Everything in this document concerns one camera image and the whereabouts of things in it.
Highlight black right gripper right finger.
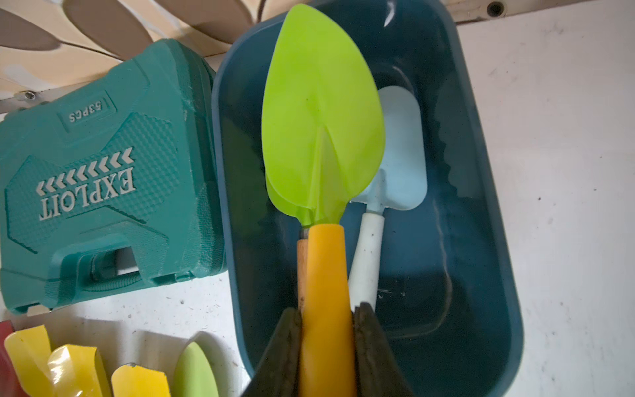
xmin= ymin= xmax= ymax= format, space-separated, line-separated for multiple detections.
xmin=353 ymin=302 xmax=414 ymax=396

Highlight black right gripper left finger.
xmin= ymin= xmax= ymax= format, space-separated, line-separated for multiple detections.
xmin=242 ymin=308 xmax=302 ymax=396

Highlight light green shovel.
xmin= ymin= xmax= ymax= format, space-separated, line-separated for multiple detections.
xmin=172 ymin=342 xmax=219 ymax=397

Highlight green trowel wooden handle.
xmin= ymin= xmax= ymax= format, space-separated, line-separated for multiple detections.
xmin=265 ymin=173 xmax=311 ymax=314

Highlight yellow shovel wooden handle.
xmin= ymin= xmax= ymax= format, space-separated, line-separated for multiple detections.
xmin=47 ymin=344 xmax=112 ymax=396

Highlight green trowel yellow handle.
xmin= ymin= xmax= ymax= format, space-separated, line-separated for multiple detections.
xmin=261 ymin=4 xmax=385 ymax=396

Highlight red shovel wooden handle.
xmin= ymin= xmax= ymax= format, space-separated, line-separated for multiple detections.
xmin=0 ymin=320 xmax=27 ymax=397

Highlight blue plastic storage box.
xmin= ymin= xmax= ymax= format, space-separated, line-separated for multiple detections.
xmin=212 ymin=1 xmax=524 ymax=396

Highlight green plastic tool case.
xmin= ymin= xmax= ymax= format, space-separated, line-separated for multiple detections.
xmin=1 ymin=39 xmax=226 ymax=315

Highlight white handled tool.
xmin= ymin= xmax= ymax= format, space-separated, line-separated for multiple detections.
xmin=348 ymin=86 xmax=428 ymax=310

